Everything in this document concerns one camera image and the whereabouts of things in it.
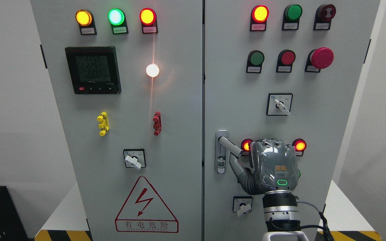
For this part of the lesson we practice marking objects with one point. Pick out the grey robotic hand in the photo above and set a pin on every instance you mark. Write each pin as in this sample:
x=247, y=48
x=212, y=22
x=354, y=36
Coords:
x=274, y=167

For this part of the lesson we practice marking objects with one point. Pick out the silver door swing handle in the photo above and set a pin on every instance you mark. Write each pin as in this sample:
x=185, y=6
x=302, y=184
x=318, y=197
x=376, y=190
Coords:
x=222, y=145

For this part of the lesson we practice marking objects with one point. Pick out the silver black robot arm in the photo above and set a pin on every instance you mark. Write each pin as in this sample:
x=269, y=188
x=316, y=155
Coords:
x=281, y=215

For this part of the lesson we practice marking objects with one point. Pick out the grey cabinet right door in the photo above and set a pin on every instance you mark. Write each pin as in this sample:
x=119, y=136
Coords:
x=236, y=101

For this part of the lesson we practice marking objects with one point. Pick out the grey cabinet door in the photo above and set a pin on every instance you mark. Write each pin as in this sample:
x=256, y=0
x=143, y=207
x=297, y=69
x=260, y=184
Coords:
x=174, y=158
x=236, y=101

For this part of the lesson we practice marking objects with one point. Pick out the grey cabinet left door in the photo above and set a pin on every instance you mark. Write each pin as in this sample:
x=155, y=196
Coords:
x=174, y=158

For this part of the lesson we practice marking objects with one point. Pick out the red indicator light lower left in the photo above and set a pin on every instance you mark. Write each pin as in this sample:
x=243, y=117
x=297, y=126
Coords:
x=246, y=147

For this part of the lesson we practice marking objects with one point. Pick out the red indicator light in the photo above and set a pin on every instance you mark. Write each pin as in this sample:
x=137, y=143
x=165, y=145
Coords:
x=299, y=145
x=148, y=20
x=259, y=16
x=246, y=147

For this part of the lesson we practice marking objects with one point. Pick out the red indicator light lower right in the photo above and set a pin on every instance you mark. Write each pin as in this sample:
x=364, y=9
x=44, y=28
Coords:
x=299, y=145

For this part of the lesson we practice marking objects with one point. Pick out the green push button second row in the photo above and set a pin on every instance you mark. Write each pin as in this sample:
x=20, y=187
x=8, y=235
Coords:
x=255, y=61

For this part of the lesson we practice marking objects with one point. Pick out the red push button second row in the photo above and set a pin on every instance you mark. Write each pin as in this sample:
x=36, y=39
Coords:
x=285, y=61

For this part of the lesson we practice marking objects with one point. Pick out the red terminal connector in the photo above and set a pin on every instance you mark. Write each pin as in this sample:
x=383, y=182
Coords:
x=157, y=123

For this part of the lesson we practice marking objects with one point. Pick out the red mushroom emergency stop button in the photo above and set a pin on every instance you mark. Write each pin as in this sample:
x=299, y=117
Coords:
x=319, y=59

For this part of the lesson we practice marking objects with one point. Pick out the red electric hazard warning sticker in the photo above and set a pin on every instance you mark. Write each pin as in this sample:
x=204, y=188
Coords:
x=145, y=211

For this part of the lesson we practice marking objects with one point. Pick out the white indicator light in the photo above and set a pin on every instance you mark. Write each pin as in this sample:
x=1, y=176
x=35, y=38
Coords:
x=152, y=70

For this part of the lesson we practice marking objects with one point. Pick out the red indicator light top right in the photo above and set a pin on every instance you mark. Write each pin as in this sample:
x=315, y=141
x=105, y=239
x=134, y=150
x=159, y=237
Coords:
x=259, y=16

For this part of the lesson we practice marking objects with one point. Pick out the green push button top right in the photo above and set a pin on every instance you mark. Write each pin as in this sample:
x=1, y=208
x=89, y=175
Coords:
x=291, y=16

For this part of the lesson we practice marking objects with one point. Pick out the dark red buzzer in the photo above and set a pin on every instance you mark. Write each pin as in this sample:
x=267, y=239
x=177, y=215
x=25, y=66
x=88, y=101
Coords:
x=324, y=14

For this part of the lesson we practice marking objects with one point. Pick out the yellow terminal connector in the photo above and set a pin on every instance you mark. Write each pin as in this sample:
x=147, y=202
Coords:
x=103, y=123

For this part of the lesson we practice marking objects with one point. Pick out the red indicator light top left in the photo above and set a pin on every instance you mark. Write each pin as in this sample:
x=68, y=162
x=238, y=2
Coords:
x=148, y=20

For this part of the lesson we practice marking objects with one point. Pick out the black digital power meter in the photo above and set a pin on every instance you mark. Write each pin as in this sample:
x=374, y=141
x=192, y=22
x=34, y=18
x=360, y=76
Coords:
x=93, y=69

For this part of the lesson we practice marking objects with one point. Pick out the green indicator light top left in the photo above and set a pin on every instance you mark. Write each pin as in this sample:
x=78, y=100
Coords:
x=118, y=21

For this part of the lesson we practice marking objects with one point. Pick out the yellow indicator light top left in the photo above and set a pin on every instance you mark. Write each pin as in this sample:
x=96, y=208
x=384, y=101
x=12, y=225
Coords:
x=86, y=22

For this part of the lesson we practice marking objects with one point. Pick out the white selector switch bottom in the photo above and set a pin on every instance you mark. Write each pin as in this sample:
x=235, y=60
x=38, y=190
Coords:
x=242, y=205

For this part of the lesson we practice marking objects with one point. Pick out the white selector switch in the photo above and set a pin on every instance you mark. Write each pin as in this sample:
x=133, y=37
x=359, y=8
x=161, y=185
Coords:
x=279, y=104
x=242, y=205

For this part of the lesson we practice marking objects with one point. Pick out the white selector switch upper right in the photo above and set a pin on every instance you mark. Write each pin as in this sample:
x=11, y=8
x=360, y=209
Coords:
x=279, y=104

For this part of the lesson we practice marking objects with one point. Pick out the white selector switch left door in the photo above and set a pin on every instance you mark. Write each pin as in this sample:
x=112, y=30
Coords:
x=134, y=158

